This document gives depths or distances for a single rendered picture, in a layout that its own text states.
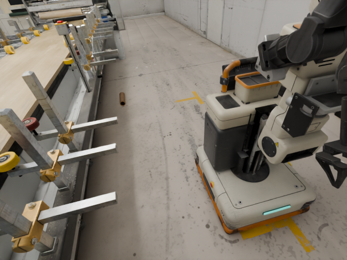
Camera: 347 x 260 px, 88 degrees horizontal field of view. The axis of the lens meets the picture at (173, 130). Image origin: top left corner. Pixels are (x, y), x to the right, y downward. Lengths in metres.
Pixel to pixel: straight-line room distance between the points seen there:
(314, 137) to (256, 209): 0.55
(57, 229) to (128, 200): 0.85
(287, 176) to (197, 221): 0.71
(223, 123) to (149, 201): 0.93
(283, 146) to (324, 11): 0.53
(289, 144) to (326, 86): 0.27
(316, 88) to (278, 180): 0.82
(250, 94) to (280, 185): 0.67
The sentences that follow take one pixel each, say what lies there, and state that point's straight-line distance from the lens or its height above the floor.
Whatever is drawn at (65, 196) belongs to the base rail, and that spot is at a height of 0.70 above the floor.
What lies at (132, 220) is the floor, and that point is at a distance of 1.57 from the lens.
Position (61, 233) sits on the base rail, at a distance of 0.87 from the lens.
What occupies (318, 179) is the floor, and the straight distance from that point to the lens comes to 1.98.
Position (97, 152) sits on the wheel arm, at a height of 0.84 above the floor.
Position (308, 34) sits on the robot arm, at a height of 1.27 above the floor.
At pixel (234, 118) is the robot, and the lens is 1.05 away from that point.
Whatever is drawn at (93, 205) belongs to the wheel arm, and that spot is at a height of 0.84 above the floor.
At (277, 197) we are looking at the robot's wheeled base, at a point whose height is 0.28.
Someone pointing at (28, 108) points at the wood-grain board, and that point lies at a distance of 1.29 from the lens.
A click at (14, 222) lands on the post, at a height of 0.92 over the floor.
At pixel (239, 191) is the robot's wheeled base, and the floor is 0.28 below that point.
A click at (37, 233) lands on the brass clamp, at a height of 0.83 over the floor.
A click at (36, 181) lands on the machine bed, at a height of 0.64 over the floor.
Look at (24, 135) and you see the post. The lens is 0.78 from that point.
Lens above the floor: 1.38
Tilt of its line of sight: 40 degrees down
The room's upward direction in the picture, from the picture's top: 6 degrees counter-clockwise
